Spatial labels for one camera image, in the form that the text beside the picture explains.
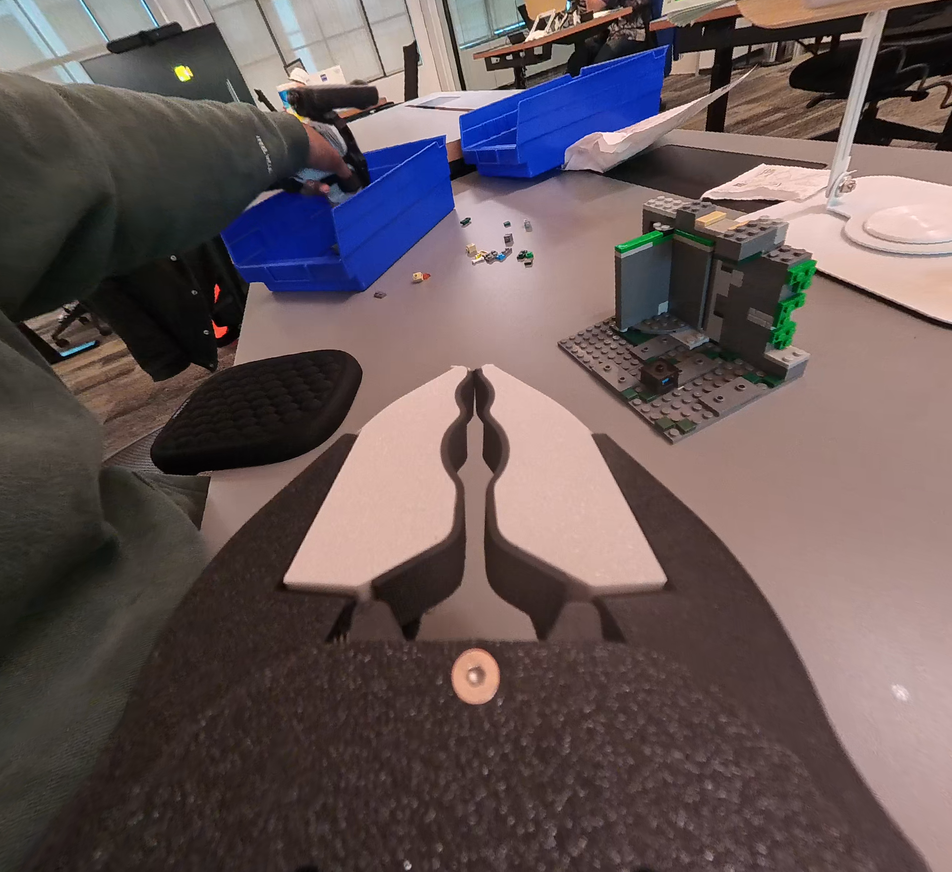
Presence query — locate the person's left hand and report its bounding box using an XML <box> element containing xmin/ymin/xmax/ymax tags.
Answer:
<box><xmin>303</xmin><ymin>122</ymin><xmax>351</xmax><ymax>180</ymax></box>

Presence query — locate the black office chair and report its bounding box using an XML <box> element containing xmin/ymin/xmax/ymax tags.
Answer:
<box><xmin>788</xmin><ymin>32</ymin><xmax>952</xmax><ymax>148</ymax></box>

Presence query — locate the black monitor on stand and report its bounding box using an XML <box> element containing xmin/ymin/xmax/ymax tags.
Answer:
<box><xmin>80</xmin><ymin>22</ymin><xmax>257</xmax><ymax>107</ymax></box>

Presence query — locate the grey toy brick building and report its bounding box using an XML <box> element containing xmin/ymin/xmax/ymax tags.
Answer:
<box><xmin>558</xmin><ymin>195</ymin><xmax>818</xmax><ymax>446</ymax></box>

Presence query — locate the grey background table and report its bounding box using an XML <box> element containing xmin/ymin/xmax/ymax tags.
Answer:
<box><xmin>346</xmin><ymin>90</ymin><xmax>525</xmax><ymax>177</ymax></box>

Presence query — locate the grey desk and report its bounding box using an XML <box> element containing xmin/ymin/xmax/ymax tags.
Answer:
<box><xmin>201</xmin><ymin>128</ymin><xmax>952</xmax><ymax>872</ymax></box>

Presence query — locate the printed instruction sheet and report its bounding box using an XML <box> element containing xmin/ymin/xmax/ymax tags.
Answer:
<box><xmin>701</xmin><ymin>163</ymin><xmax>832</xmax><ymax>203</ymax></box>

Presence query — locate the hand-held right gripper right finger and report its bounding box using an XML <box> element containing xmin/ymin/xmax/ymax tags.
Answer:
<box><xmin>475</xmin><ymin>363</ymin><xmax>669</xmax><ymax>641</ymax></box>

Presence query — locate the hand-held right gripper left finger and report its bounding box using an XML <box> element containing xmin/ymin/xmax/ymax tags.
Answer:
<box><xmin>283</xmin><ymin>365</ymin><xmax>477</xmax><ymax>641</ymax></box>

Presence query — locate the person's left forearm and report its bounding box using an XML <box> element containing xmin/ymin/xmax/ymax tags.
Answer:
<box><xmin>0</xmin><ymin>71</ymin><xmax>313</xmax><ymax>326</ymax></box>

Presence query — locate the black jacket on chair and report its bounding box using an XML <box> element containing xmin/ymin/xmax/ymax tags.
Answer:
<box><xmin>93</xmin><ymin>236</ymin><xmax>250</xmax><ymax>384</ymax></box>

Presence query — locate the crumpled white paper bag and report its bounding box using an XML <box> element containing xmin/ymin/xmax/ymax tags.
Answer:
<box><xmin>563</xmin><ymin>63</ymin><xmax>760</xmax><ymax>174</ymax></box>

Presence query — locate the blue plastic bin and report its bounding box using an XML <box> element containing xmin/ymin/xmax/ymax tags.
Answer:
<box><xmin>459</xmin><ymin>45</ymin><xmax>670</xmax><ymax>180</ymax></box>
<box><xmin>221</xmin><ymin>136</ymin><xmax>457</xmax><ymax>293</ymax></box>

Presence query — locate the pile of small loose bricks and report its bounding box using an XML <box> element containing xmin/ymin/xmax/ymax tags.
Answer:
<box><xmin>459</xmin><ymin>215</ymin><xmax>536</xmax><ymax>268</ymax></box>

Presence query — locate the wooden background desk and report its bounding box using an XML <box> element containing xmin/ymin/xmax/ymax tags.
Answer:
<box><xmin>651</xmin><ymin>0</ymin><xmax>867</xmax><ymax>133</ymax></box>
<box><xmin>474</xmin><ymin>7</ymin><xmax>635</xmax><ymax>91</ymax></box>

